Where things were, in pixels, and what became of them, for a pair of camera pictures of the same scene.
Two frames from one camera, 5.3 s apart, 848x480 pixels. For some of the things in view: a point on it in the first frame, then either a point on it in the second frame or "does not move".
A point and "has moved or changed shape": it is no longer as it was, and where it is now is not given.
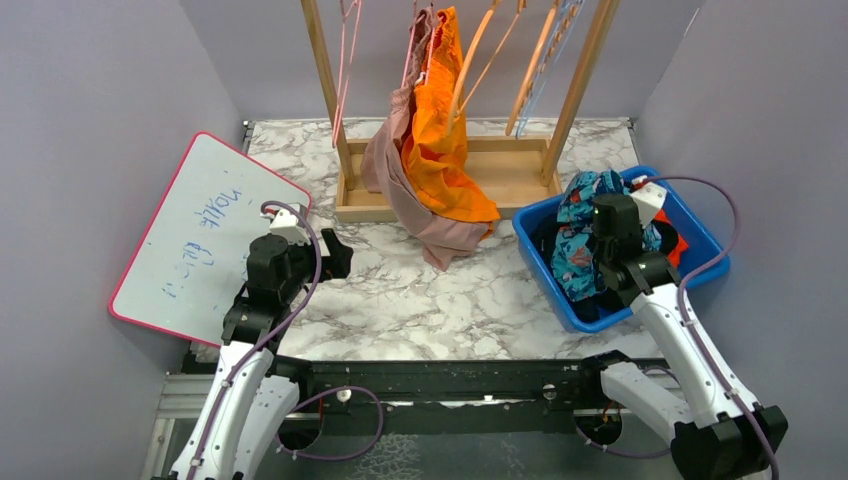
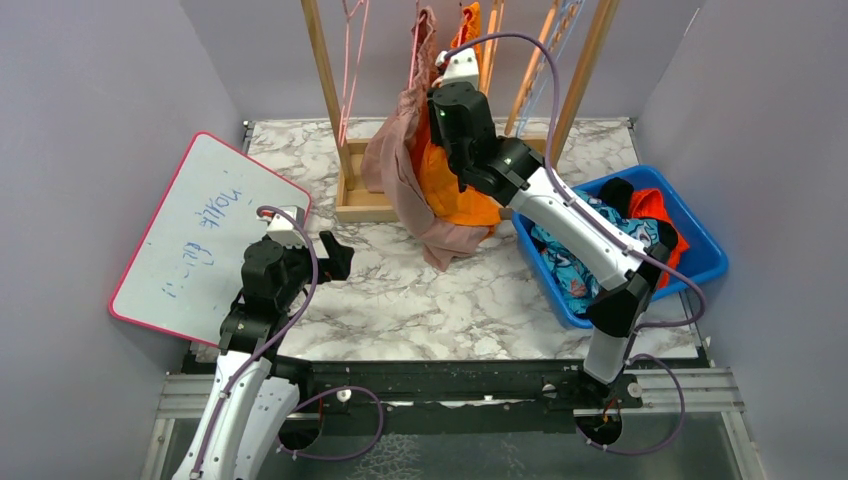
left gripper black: [337, 264] does not move
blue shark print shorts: [575, 263] has moved or changed shape
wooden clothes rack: [519, 174] does not move
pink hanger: [351, 22] has moved or changed shape
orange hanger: [532, 69] does not move
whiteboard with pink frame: [191, 263] does not move
